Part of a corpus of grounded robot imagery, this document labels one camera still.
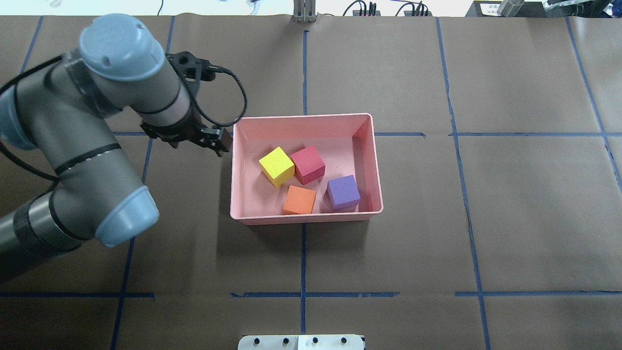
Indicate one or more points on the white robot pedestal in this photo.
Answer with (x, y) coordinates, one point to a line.
(302, 342)

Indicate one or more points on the pink plastic bin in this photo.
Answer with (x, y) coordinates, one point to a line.
(346, 143)

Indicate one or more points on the black box on desk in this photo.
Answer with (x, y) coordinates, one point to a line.
(528, 9)

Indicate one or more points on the aluminium frame post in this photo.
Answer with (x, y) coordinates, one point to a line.
(304, 11)

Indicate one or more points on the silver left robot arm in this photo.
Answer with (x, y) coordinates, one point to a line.
(53, 124)

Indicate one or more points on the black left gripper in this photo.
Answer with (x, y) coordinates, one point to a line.
(176, 131)

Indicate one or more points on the yellow-green foam cube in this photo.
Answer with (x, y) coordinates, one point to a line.
(277, 167)

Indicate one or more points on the purple foam cube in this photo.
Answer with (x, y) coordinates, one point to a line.
(343, 193)

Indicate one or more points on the orange foam cube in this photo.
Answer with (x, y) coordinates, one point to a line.
(299, 201)

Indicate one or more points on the red foam cube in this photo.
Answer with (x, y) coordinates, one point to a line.
(309, 166)

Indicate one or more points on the orange black connector board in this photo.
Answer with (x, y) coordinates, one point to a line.
(366, 9)

